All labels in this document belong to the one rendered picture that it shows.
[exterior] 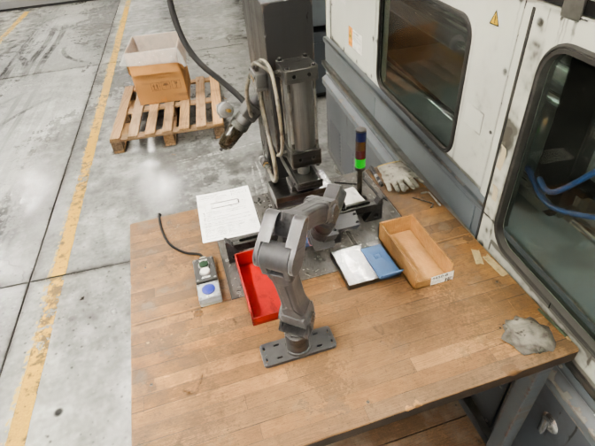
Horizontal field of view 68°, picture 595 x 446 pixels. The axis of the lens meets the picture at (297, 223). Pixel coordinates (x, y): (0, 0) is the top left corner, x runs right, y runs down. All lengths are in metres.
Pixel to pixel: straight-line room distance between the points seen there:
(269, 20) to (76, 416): 1.94
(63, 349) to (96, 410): 0.46
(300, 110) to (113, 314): 1.88
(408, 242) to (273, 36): 0.77
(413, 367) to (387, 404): 0.13
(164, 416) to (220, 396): 0.14
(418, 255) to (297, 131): 0.57
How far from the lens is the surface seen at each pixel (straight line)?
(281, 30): 1.21
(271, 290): 1.36
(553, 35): 1.26
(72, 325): 2.81
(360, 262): 1.41
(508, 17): 1.48
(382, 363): 1.21
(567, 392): 1.54
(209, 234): 1.60
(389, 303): 1.33
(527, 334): 1.32
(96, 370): 2.55
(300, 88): 1.18
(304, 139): 1.25
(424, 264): 1.45
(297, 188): 1.30
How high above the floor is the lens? 1.92
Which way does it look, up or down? 40 degrees down
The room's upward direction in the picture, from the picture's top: 5 degrees counter-clockwise
